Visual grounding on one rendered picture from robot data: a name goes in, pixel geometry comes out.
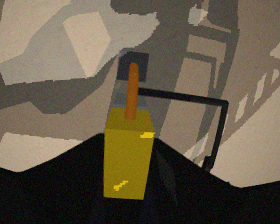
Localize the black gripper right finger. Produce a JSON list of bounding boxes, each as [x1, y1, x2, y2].
[[149, 137, 280, 224]]

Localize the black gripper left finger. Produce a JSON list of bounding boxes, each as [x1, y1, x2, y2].
[[0, 133, 105, 224]]

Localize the black cord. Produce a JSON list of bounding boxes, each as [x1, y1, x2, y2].
[[114, 88, 229, 169]]

